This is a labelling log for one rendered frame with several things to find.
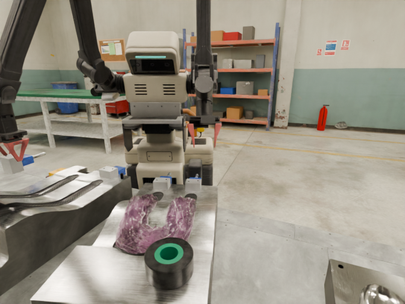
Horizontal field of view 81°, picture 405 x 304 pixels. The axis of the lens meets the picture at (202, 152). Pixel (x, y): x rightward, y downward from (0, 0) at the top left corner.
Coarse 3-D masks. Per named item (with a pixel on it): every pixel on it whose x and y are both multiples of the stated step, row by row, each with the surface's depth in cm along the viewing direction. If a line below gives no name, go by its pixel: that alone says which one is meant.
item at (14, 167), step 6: (6, 156) 78; (12, 156) 78; (24, 156) 81; (30, 156) 82; (36, 156) 85; (6, 162) 76; (12, 162) 76; (18, 162) 78; (24, 162) 80; (30, 162) 82; (6, 168) 78; (12, 168) 77; (18, 168) 78
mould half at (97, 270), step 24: (144, 192) 76; (168, 192) 76; (192, 192) 76; (216, 192) 76; (120, 216) 58; (216, 216) 71; (96, 240) 52; (192, 240) 52; (72, 264) 41; (96, 264) 41; (120, 264) 41; (144, 264) 41; (48, 288) 36; (72, 288) 36; (96, 288) 36; (120, 288) 36; (144, 288) 36; (192, 288) 36
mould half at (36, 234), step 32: (0, 192) 65; (32, 192) 70; (64, 192) 70; (96, 192) 70; (128, 192) 80; (0, 224) 48; (32, 224) 51; (64, 224) 59; (96, 224) 69; (0, 256) 48; (32, 256) 52; (0, 288) 47
